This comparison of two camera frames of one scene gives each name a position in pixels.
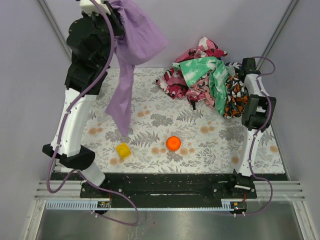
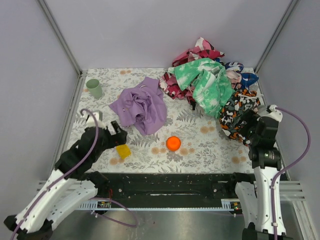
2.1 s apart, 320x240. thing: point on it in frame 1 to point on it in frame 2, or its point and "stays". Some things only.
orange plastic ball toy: [173, 143] stays
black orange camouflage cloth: [237, 97] to [240, 102]
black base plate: [165, 190] stays
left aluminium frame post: [56, 28] stays
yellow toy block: [123, 150] stays
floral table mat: [167, 136] stays
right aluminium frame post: [277, 32] stays
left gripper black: [116, 19] to [113, 137]
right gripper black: [241, 72] to [249, 127]
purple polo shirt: [144, 36] to [143, 106]
